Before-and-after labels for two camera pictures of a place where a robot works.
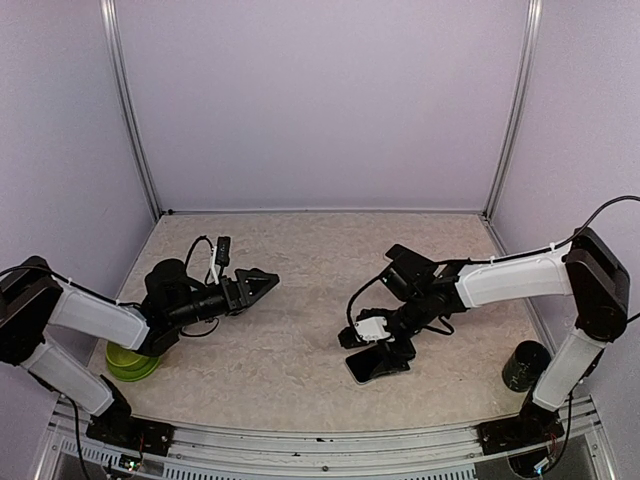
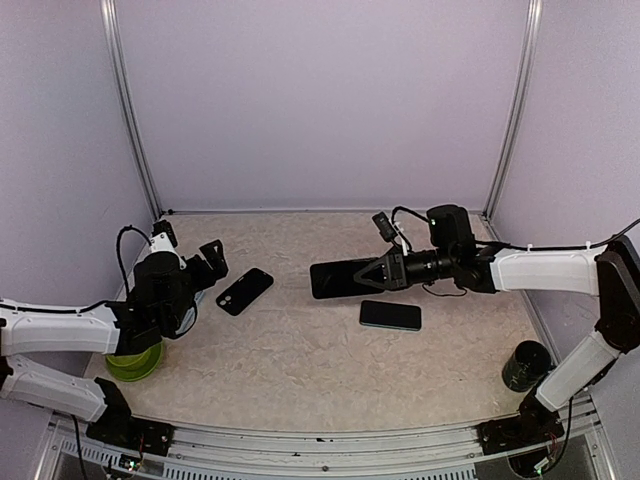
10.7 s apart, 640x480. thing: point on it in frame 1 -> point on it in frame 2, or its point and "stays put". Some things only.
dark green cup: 525,365 stays put
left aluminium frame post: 124,89 stays put
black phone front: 362,364 -> 337,279
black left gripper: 237,295 -> 219,267
